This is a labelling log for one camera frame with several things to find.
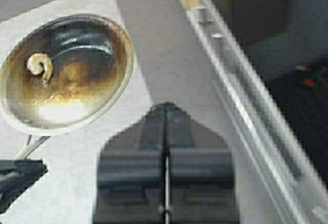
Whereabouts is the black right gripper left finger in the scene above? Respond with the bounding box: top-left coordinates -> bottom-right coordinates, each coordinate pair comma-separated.
92,103 -> 168,223

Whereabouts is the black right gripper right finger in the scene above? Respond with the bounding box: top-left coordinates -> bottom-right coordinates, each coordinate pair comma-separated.
166,103 -> 240,223

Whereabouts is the dark steel frying pan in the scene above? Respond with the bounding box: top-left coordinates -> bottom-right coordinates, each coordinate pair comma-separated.
1,14 -> 134,159

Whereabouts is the raw white shrimp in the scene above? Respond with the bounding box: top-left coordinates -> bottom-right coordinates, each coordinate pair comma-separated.
27,53 -> 54,86

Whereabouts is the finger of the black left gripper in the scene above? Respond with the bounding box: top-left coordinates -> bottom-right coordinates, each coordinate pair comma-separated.
1,159 -> 48,209

